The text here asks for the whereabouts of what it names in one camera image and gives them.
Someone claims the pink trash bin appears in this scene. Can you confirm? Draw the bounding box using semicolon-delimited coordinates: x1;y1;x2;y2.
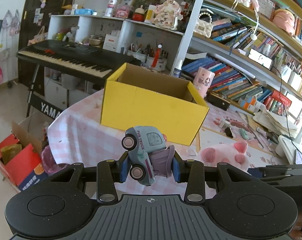
41;145;71;177

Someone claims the white bookshelf post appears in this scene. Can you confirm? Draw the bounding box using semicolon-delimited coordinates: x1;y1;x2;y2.
170;0;206;77

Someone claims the yellow cardboard box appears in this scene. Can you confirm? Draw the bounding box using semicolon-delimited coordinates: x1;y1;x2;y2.
100;62;210;146

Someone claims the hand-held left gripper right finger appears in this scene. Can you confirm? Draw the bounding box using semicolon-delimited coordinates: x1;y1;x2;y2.
173;155;246;203

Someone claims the pink checkered cloth desktop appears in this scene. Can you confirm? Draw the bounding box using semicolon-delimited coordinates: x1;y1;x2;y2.
47;89;295;198

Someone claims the pink white plush toy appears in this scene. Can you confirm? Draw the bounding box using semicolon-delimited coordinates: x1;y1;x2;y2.
200;140;253;173

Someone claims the pink cylindrical cup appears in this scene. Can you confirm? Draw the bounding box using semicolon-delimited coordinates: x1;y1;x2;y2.
193;67;215;99

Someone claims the dark wooden door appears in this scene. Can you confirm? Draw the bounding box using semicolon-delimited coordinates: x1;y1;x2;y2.
17;0;81;55

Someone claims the red white doll jar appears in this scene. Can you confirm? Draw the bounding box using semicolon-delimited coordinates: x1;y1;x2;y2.
132;5;145;22

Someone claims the red cardboard box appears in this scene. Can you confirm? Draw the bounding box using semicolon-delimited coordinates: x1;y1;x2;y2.
0;121;49;193

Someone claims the row of colourful books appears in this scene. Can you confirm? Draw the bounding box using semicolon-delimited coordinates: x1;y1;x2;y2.
211;17;286;63

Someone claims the grey flat book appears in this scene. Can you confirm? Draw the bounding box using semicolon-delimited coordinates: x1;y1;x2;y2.
187;52;208;60

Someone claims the black electronic keyboard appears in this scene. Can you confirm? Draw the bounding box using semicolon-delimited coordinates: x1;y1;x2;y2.
16;39;139;83

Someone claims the white quilted pearl-handle bag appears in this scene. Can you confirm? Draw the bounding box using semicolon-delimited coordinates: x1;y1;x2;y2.
194;11;214;38

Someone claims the group of pen cups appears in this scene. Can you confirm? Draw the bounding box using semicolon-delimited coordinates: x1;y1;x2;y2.
127;42;169;72

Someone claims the black keyboard stand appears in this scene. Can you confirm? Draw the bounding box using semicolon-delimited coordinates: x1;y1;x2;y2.
26;65;66;120

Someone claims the yellow white bottle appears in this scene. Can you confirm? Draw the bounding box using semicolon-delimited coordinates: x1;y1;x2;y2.
144;4;156;24

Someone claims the pink ceramic rabbit ornament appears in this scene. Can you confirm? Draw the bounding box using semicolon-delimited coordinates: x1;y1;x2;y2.
153;0;183;30

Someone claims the white spray bottle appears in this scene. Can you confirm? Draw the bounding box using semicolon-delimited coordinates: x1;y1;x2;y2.
172;59;183;78

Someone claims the red book box set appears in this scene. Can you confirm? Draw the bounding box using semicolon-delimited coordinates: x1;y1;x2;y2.
263;90;293;115

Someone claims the white desk riser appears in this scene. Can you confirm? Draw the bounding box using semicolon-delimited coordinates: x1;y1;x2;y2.
276;135;302;165

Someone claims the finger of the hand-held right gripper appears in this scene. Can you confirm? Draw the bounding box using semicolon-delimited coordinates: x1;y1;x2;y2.
248;167;266;179

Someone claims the black cable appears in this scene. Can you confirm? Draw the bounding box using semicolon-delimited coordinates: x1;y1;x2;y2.
272;65;302;160

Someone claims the orange white carton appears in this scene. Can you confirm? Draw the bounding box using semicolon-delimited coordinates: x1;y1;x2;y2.
238;96;266;113

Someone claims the pink pig plush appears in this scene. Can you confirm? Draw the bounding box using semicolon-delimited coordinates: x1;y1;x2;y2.
272;9;295;37

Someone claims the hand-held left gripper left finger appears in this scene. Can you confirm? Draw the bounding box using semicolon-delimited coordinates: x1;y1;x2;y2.
48;156;128;203

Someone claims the white cubby shelf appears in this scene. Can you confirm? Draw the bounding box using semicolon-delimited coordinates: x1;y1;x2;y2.
48;14;186;75

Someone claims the row of blue books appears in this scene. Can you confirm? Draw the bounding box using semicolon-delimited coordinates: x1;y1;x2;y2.
181;55;273;105

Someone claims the white lotion bottle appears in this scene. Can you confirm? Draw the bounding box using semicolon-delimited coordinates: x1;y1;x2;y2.
104;0;118;17

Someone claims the grey toy truck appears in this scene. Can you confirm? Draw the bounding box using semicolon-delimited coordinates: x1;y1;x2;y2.
121;126;175;186

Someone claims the white box red label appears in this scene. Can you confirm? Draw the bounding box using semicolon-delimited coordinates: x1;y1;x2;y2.
102;30;121;53

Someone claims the stack of loose papers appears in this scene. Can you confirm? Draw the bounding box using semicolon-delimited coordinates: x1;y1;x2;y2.
252;107;298;138

